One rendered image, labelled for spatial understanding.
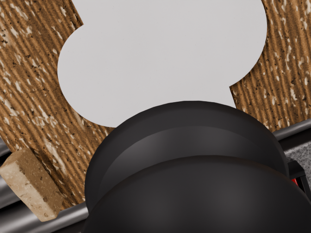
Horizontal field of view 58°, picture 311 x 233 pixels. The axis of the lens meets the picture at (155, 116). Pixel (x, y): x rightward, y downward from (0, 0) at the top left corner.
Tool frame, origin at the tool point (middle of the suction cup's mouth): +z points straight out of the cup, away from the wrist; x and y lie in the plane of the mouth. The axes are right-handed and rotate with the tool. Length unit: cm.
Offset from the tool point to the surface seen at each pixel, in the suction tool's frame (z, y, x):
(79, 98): 14.5, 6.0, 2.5
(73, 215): 16.9, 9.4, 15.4
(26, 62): 15.3, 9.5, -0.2
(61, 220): 17.0, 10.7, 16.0
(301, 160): 17.4, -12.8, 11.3
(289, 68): 15.4, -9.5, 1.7
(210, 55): 14.5, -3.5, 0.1
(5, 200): 17.1, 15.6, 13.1
